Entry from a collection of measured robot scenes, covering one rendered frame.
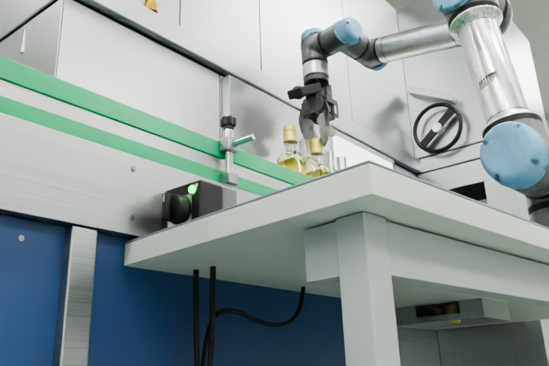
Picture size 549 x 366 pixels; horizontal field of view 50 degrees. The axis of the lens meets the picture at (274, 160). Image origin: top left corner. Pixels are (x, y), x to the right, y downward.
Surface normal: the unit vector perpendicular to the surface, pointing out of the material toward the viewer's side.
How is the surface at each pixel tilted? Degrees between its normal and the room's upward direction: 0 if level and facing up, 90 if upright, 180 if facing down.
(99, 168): 90
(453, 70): 90
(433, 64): 90
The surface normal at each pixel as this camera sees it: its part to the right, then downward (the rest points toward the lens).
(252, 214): -0.71, -0.22
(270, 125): 0.77, -0.25
